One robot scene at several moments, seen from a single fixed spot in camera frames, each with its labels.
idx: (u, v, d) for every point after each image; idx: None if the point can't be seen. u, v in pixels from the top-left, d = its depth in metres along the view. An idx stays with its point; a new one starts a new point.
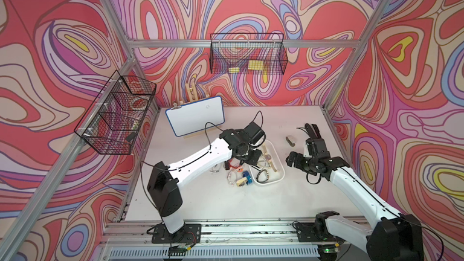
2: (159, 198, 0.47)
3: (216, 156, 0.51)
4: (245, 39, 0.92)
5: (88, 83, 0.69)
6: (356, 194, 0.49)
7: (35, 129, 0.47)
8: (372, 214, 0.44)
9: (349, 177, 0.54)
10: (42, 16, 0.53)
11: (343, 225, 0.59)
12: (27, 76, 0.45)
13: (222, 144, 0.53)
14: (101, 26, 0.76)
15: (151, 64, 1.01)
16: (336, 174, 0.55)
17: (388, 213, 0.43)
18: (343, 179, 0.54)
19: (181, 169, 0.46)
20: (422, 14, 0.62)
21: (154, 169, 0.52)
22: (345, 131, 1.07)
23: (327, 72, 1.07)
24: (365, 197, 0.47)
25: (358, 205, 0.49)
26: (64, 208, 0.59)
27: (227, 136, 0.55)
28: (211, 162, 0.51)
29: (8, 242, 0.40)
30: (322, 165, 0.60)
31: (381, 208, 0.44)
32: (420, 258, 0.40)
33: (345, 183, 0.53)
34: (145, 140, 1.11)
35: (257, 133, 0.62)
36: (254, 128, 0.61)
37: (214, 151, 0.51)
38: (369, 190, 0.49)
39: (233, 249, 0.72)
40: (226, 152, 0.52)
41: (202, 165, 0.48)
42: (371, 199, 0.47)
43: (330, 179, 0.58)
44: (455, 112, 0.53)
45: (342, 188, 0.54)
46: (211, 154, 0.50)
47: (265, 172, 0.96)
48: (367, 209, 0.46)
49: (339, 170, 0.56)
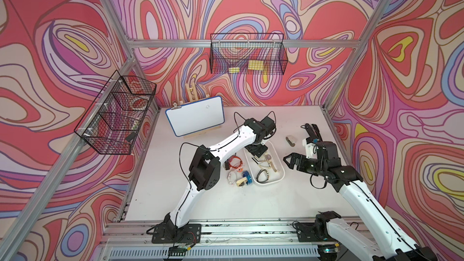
2: (203, 175, 0.56)
3: (246, 138, 0.62)
4: (245, 39, 0.92)
5: (88, 83, 0.69)
6: (368, 215, 0.46)
7: (35, 129, 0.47)
8: (385, 243, 0.42)
9: (362, 194, 0.49)
10: (42, 16, 0.53)
11: (349, 235, 0.57)
12: (27, 75, 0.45)
13: (248, 129, 0.64)
14: (101, 26, 0.76)
15: (151, 64, 1.01)
16: (348, 189, 0.51)
17: (403, 244, 0.40)
18: (356, 197, 0.49)
19: (220, 149, 0.57)
20: (423, 14, 0.62)
21: (198, 151, 0.56)
22: (345, 131, 1.07)
23: (327, 72, 1.07)
24: (379, 222, 0.44)
25: (370, 228, 0.46)
26: (64, 208, 0.59)
27: (250, 124, 0.67)
28: (243, 144, 0.63)
29: (8, 242, 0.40)
30: (333, 175, 0.56)
31: (397, 237, 0.41)
32: None
33: (358, 202, 0.49)
34: (145, 140, 1.11)
35: (273, 124, 0.75)
36: (270, 121, 0.73)
37: (243, 135, 0.62)
38: (384, 214, 0.45)
39: (233, 249, 0.72)
40: (252, 135, 0.63)
41: (237, 147, 0.60)
42: (386, 225, 0.43)
43: (341, 191, 0.54)
44: (455, 112, 0.53)
45: (354, 206, 0.50)
46: (241, 137, 0.62)
47: (265, 171, 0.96)
48: (380, 235, 0.43)
49: (352, 185, 0.52)
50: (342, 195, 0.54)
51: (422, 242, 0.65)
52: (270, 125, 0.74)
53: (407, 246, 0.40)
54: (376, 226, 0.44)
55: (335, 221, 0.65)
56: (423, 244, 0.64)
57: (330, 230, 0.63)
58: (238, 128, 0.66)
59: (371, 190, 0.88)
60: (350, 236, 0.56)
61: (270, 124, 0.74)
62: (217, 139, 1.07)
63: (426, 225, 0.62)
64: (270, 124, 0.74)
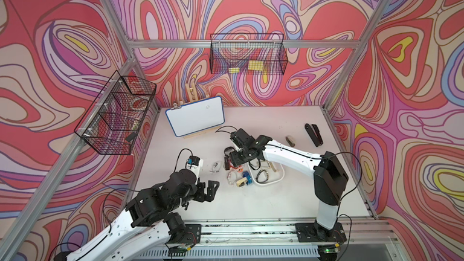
2: None
3: (116, 238, 0.43)
4: (245, 40, 0.92)
5: (88, 83, 0.69)
6: (287, 159, 0.55)
7: (35, 129, 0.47)
8: (306, 168, 0.51)
9: (277, 148, 0.59)
10: (43, 16, 0.53)
11: (322, 208, 0.58)
12: (27, 75, 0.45)
13: (125, 219, 0.44)
14: (101, 26, 0.76)
15: (151, 64, 1.01)
16: (266, 151, 0.60)
17: (315, 161, 0.51)
18: (274, 152, 0.58)
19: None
20: (423, 14, 0.62)
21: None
22: (345, 131, 1.07)
23: (327, 73, 1.07)
24: (295, 158, 0.54)
25: (295, 167, 0.55)
26: (65, 208, 0.59)
27: (135, 205, 0.46)
28: (113, 244, 0.43)
29: (8, 242, 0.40)
30: (255, 150, 0.63)
31: (309, 159, 0.51)
32: (345, 178, 0.52)
33: (278, 155, 0.57)
34: (145, 140, 1.11)
35: (176, 190, 0.48)
36: (174, 184, 0.46)
37: (115, 234, 0.43)
38: (293, 150, 0.56)
39: (233, 249, 0.72)
40: (129, 227, 0.43)
41: (99, 252, 0.42)
42: (300, 156, 0.53)
43: (265, 156, 0.61)
44: (455, 112, 0.53)
45: (279, 160, 0.58)
46: (110, 238, 0.43)
47: (265, 172, 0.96)
48: (301, 166, 0.52)
49: (267, 147, 0.61)
50: (267, 158, 0.62)
51: (423, 244, 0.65)
52: (168, 197, 0.48)
53: (317, 160, 0.51)
54: (296, 162, 0.53)
55: (317, 215, 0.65)
56: (423, 244, 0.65)
57: (324, 223, 0.63)
58: (115, 220, 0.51)
59: (371, 190, 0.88)
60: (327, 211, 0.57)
61: (167, 197, 0.48)
62: (217, 139, 1.07)
63: (427, 226, 0.62)
64: (171, 194, 0.48)
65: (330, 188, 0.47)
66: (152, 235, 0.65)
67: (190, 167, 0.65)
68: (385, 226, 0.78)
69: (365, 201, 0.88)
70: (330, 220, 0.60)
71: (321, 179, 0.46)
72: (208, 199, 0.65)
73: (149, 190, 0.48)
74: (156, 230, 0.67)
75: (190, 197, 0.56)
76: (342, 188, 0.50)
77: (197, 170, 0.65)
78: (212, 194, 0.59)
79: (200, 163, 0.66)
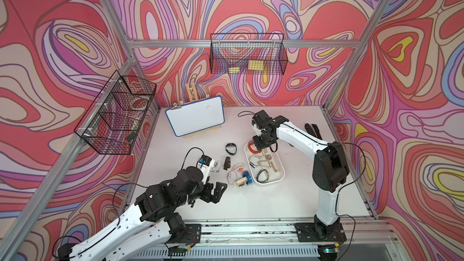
2: None
3: (124, 231, 0.43)
4: (245, 39, 0.92)
5: (88, 83, 0.69)
6: (297, 141, 0.59)
7: (35, 129, 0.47)
8: (310, 151, 0.55)
9: (290, 128, 0.64)
10: (42, 16, 0.53)
11: (323, 202, 0.60)
12: (27, 75, 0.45)
13: (134, 213, 0.45)
14: (101, 26, 0.76)
15: (151, 64, 1.01)
16: (279, 130, 0.65)
17: (321, 145, 0.55)
18: (286, 131, 0.63)
19: (81, 255, 0.41)
20: (423, 14, 0.62)
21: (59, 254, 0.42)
22: (345, 131, 1.07)
23: (327, 73, 1.07)
24: (305, 140, 0.58)
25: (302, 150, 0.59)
26: (65, 208, 0.59)
27: (145, 200, 0.47)
28: (122, 238, 0.44)
29: (8, 242, 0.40)
30: (269, 126, 0.69)
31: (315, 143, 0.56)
32: (347, 170, 0.54)
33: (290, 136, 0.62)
34: (145, 139, 1.11)
35: (184, 187, 0.49)
36: (182, 181, 0.47)
37: (122, 226, 0.44)
38: (306, 133, 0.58)
39: (232, 249, 0.72)
40: (138, 221, 0.44)
41: (103, 247, 0.42)
42: (310, 139, 0.57)
43: (278, 135, 0.66)
44: (455, 112, 0.53)
45: (289, 140, 0.63)
46: (118, 231, 0.43)
47: (265, 171, 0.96)
48: (307, 150, 0.56)
49: (282, 125, 0.66)
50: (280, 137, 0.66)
51: (423, 243, 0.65)
52: (176, 194, 0.49)
53: (324, 145, 0.54)
54: (303, 144, 0.57)
55: (317, 210, 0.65)
56: (423, 243, 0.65)
57: (323, 218, 0.64)
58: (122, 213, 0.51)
59: (371, 190, 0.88)
60: (325, 203, 0.60)
61: (174, 194, 0.49)
62: (217, 139, 1.07)
63: (427, 225, 0.62)
64: (178, 191, 0.49)
65: (326, 174, 0.51)
66: (152, 234, 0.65)
67: (200, 167, 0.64)
68: (385, 226, 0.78)
69: (365, 201, 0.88)
70: (328, 215, 0.61)
71: (321, 162, 0.50)
72: (214, 200, 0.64)
73: (158, 185, 0.50)
74: (156, 229, 0.60)
75: (196, 195, 0.56)
76: (340, 178, 0.53)
77: (207, 170, 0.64)
78: (219, 196, 0.59)
79: (211, 164, 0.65)
